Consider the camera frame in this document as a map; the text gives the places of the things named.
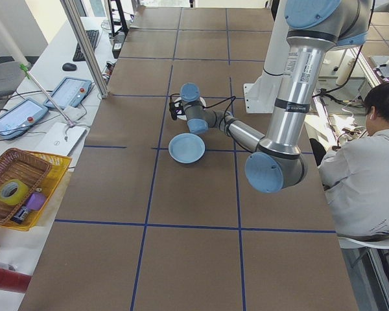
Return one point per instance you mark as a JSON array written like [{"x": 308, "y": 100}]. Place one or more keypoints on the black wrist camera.
[{"x": 175, "y": 111}]

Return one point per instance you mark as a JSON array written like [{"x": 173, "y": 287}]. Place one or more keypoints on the seated person in grey hoodie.
[{"x": 360, "y": 178}]

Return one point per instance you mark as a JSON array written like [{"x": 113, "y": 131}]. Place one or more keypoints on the white closed laptop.
[{"x": 56, "y": 139}]

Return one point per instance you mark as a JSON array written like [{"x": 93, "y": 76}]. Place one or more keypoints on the yellow plastic basket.
[{"x": 56, "y": 171}]

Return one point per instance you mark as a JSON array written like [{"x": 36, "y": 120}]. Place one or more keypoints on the grey cloth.
[{"x": 74, "y": 113}]

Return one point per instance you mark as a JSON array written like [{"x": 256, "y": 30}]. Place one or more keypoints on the dark computer mouse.
[{"x": 69, "y": 66}]

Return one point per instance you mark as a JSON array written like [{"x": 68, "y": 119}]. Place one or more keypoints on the red cylinder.
[{"x": 9, "y": 279}]

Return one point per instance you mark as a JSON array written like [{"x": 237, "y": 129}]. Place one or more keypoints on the small black device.
[{"x": 22, "y": 214}]

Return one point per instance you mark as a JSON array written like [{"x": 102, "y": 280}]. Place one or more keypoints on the brown wicker basket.
[{"x": 19, "y": 165}]

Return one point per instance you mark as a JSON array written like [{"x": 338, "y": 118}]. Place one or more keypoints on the black keyboard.
[{"x": 96, "y": 37}]

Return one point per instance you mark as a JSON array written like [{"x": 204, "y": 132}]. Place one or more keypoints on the black computer case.
[{"x": 118, "y": 48}]

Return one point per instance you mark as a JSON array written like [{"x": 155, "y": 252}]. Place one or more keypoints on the grey office chair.
[{"x": 3, "y": 77}]

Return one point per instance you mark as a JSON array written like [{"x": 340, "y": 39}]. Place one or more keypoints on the blue teach pendant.
[
  {"x": 16, "y": 118},
  {"x": 68, "y": 90}
]

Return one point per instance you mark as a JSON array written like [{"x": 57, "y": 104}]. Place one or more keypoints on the yellow-green tape roll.
[{"x": 11, "y": 201}]

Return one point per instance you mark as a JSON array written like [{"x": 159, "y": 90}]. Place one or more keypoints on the thin metal rod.
[{"x": 48, "y": 98}]

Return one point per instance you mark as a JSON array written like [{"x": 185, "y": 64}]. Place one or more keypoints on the aluminium frame post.
[{"x": 87, "y": 48}]

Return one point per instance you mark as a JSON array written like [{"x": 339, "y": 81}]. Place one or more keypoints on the light blue plate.
[
  {"x": 186, "y": 164},
  {"x": 186, "y": 147}
]

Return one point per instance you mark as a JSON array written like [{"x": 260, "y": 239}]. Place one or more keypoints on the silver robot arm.
[{"x": 295, "y": 97}]

